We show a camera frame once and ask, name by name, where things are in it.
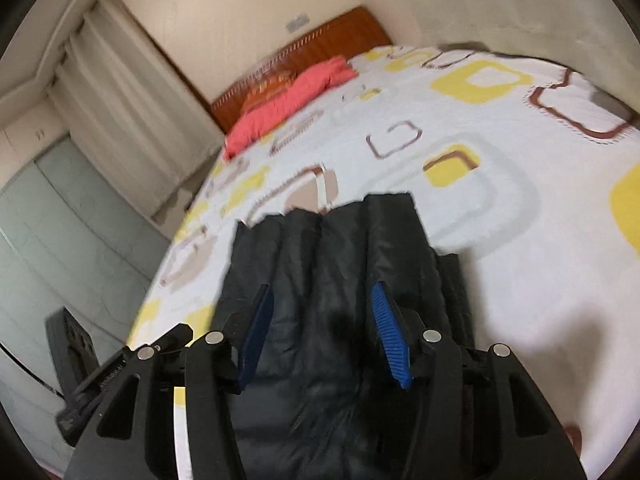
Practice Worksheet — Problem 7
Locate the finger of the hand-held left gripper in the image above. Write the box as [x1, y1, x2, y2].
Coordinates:
[134, 323, 195, 361]

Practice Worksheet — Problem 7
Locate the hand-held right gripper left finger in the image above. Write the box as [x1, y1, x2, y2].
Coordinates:
[64, 284, 275, 480]

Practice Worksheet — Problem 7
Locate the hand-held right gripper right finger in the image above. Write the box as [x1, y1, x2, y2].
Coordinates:
[371, 281, 587, 480]

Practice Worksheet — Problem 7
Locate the black jacket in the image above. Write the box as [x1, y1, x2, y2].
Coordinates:
[209, 191, 477, 480]

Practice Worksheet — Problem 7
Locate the dark grey box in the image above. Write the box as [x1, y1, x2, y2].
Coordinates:
[45, 306, 99, 397]

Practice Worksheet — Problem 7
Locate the pale green sliding door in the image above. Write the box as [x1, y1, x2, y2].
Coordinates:
[0, 132, 173, 411]

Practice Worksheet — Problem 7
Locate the bed with patterned sheet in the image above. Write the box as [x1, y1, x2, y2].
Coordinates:
[127, 44, 640, 480]

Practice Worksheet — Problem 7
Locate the red pillow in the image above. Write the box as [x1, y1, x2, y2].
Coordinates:
[222, 56, 359, 162]

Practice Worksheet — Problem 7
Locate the white curtain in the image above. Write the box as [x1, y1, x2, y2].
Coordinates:
[49, 0, 227, 223]

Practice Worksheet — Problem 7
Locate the orange patterned cushion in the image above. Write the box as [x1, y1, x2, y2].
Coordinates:
[240, 66, 302, 113]

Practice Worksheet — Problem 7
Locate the wooden headboard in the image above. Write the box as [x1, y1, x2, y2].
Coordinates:
[209, 5, 392, 136]

